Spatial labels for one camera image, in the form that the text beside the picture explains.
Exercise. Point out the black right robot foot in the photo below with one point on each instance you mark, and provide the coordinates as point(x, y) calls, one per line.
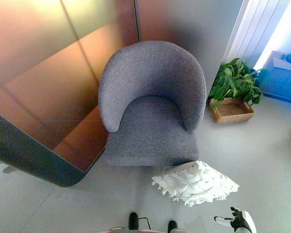
point(172, 225)

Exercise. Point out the green leafy potted plant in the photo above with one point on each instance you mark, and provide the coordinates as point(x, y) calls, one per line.
point(235, 80)

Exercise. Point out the grey fabric tub armchair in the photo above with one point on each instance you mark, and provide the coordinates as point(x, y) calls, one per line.
point(150, 136)

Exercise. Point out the silver right robot leg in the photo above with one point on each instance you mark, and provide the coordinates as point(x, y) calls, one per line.
point(174, 231)

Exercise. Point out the blue side cabinet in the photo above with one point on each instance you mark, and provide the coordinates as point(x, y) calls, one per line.
point(281, 80)

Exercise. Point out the wooden planter box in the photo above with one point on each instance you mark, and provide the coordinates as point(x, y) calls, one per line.
point(232, 111)

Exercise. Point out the black robot foot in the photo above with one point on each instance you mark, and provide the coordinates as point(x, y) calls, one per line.
point(172, 225)
point(133, 220)

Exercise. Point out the white fringed pillow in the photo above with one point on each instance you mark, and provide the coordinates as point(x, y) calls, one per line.
point(196, 182)

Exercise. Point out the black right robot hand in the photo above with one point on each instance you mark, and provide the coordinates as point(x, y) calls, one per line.
point(240, 222)

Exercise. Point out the black left robot foot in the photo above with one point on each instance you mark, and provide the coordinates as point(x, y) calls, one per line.
point(133, 220)

